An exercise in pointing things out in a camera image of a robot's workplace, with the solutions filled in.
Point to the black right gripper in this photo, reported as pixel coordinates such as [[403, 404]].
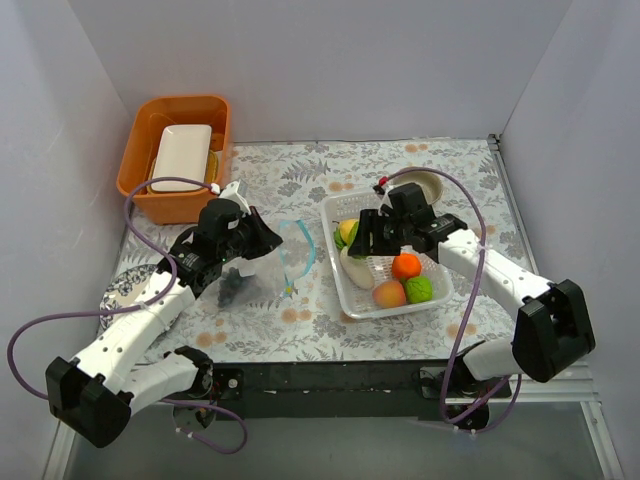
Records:
[[376, 234]]

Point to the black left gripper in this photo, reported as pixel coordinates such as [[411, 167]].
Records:
[[251, 235]]

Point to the white radish toy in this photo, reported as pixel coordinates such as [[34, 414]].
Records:
[[357, 270]]

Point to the yellow pear toy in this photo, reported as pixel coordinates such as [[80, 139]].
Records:
[[347, 229]]

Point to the clear zip top bag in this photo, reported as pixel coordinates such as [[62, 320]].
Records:
[[278, 271]]

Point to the dark grape bunch toy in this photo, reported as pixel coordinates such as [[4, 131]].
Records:
[[235, 289]]

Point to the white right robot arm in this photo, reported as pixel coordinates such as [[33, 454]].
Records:
[[552, 324]]

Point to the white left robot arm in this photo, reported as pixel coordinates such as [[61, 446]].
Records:
[[100, 389]]

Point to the floral table mat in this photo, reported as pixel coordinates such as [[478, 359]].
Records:
[[288, 182]]

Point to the orange fruit toy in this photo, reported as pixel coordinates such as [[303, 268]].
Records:
[[406, 266]]

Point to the peach toy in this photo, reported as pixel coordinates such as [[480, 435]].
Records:
[[389, 294]]

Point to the white plastic basket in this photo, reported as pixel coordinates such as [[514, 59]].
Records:
[[356, 302]]

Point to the green fruit toy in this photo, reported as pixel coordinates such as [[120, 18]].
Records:
[[418, 289]]

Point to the orange plastic bin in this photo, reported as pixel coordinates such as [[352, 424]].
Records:
[[142, 147]]

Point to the beige ceramic bowl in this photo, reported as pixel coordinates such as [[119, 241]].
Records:
[[429, 182]]

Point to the yellow container in bin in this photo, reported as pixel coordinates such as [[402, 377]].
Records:
[[183, 173]]

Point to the white rectangular plate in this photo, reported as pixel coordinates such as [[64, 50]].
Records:
[[185, 139]]

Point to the blue patterned plate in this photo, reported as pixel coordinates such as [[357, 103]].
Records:
[[126, 287]]

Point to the black base bar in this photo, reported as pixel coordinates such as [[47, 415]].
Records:
[[356, 389]]

